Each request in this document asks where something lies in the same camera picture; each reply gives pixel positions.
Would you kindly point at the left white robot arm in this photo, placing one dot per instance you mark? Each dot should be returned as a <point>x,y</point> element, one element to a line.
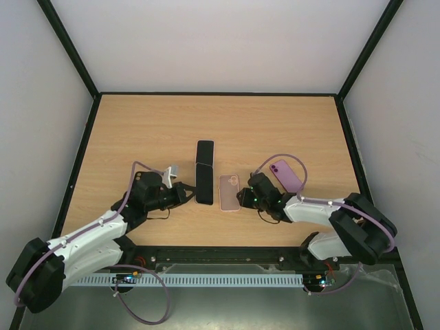
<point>44,269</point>

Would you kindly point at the black phone case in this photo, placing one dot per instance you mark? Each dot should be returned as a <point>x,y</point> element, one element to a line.
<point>139,176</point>

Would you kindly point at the black aluminium frame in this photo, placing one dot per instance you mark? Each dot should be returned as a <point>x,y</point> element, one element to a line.
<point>256,77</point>

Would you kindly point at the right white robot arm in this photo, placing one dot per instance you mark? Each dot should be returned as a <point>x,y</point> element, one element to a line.
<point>358,228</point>

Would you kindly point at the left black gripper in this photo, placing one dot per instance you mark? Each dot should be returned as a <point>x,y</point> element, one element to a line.
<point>179,188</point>

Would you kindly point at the white slotted cable duct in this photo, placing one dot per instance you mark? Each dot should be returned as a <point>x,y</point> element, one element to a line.
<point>192,280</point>

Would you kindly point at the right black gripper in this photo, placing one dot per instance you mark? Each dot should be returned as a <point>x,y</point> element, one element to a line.
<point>247,196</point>

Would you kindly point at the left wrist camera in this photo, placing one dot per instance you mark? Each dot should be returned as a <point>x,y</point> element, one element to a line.
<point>169,175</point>

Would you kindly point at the purple phone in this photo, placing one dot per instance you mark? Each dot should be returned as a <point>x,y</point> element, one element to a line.
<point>285,176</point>

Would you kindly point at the black phone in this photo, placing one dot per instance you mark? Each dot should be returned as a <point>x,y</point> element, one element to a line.
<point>205,152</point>
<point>204,184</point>

